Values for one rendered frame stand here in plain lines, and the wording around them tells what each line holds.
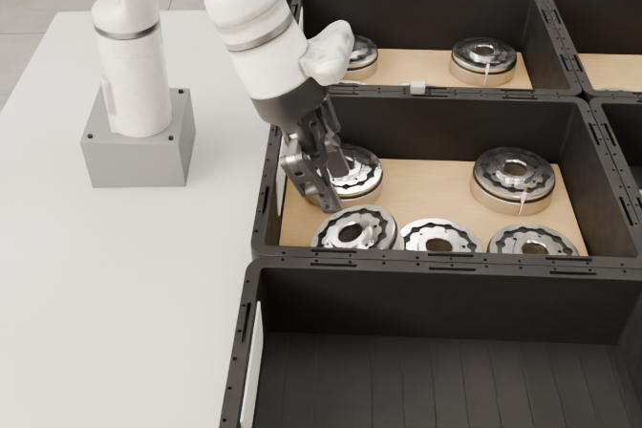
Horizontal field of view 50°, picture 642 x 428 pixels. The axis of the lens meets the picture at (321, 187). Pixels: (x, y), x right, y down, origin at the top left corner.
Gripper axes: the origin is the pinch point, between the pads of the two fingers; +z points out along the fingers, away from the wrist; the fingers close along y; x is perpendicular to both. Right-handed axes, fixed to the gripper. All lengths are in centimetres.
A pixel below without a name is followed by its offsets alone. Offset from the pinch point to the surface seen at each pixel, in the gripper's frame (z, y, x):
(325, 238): 5.9, 2.1, -3.0
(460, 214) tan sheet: 15.1, -8.2, 10.1
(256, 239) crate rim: -2.3, 9.7, -6.0
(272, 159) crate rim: -2.7, -3.2, -7.0
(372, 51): 6.4, -41.1, -2.3
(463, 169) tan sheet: 15.2, -17.2, 10.5
